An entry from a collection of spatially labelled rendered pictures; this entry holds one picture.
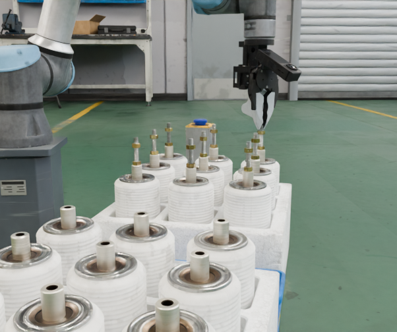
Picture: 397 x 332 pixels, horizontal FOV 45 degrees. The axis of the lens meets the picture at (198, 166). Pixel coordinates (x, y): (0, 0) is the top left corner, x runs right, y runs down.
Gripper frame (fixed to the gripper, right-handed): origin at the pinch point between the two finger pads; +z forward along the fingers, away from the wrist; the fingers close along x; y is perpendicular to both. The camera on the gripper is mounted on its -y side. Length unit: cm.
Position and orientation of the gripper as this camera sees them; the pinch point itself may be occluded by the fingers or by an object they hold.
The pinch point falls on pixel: (263, 124)
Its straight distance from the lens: 117.0
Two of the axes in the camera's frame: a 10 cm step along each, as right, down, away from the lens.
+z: 0.0, 9.8, 2.2
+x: -7.7, 1.4, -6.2
